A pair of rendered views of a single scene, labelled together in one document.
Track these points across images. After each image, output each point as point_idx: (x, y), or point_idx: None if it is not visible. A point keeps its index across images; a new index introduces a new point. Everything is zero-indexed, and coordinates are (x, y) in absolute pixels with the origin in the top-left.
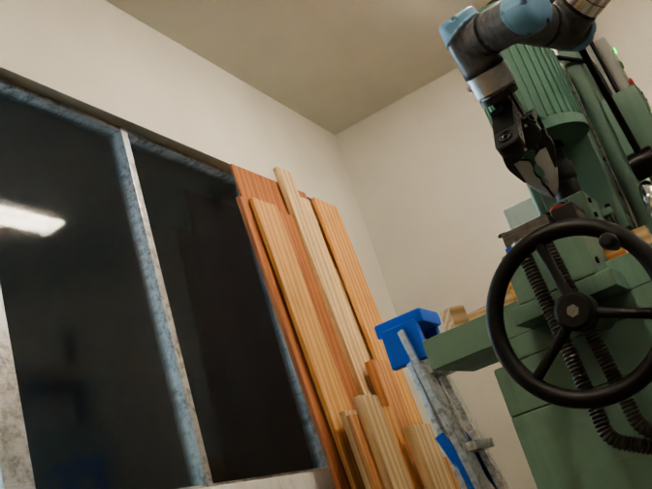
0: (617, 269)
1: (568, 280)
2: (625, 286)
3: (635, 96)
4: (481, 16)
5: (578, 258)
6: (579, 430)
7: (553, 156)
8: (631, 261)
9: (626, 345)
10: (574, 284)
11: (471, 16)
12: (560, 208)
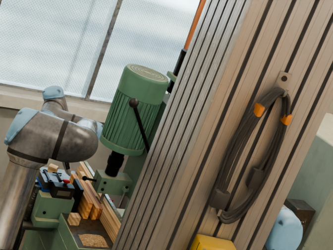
0: (60, 219)
1: (27, 210)
2: (49, 227)
3: None
4: (43, 104)
5: (35, 207)
6: (33, 244)
7: (65, 166)
8: (62, 222)
9: (48, 240)
10: (31, 212)
11: (47, 98)
12: (53, 184)
